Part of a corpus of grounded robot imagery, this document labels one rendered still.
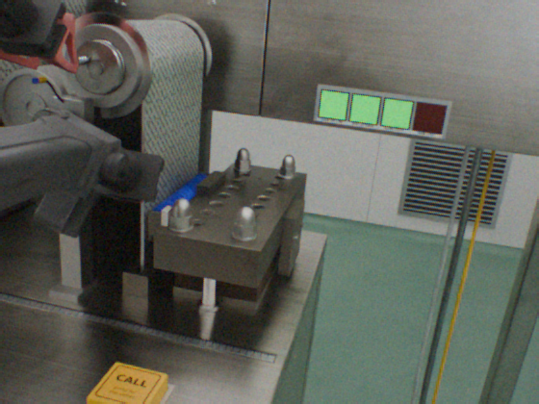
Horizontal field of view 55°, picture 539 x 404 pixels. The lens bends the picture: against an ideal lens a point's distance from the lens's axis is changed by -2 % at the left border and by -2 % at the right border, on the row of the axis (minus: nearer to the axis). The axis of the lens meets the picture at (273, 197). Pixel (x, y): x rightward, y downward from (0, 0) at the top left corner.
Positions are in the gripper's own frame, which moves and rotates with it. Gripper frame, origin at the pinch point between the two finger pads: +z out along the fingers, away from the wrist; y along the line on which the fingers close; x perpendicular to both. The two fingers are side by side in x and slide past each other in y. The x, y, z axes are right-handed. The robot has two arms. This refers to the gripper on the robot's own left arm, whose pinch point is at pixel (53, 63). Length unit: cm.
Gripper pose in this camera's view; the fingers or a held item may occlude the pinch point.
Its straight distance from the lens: 77.2
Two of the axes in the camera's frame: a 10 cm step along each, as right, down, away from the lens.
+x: 2.0, -9.2, 3.4
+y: 9.7, 1.5, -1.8
